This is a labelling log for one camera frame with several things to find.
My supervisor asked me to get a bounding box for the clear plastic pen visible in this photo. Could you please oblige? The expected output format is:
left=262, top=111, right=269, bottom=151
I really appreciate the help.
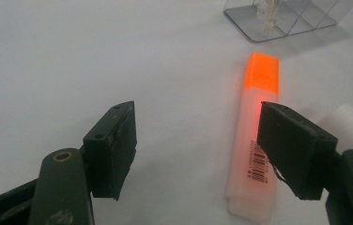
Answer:
left=256, top=0, right=280, bottom=38

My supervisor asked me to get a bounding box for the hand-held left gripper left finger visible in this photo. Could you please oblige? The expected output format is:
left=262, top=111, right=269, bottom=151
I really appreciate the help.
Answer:
left=83, top=100, right=138, bottom=202

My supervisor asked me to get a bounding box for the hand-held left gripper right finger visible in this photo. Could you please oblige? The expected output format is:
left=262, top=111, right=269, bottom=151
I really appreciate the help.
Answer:
left=256, top=101, right=339, bottom=201

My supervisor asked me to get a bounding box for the clear acrylic pen organizer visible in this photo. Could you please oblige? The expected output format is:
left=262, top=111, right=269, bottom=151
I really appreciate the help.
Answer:
left=223, top=0, right=353, bottom=44

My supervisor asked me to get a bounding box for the orange highlighter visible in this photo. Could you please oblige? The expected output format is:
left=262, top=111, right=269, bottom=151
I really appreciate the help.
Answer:
left=225, top=52, right=281, bottom=224

